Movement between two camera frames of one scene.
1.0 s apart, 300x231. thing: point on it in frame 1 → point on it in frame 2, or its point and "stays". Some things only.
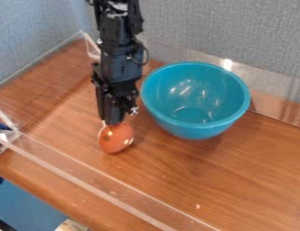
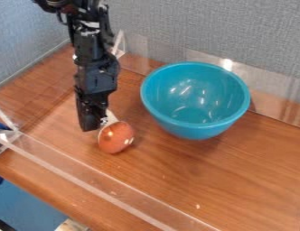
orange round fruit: x=115 y=137 stays
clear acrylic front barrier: x=47 y=191 stays
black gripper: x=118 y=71 → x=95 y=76
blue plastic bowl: x=196 y=98 stays
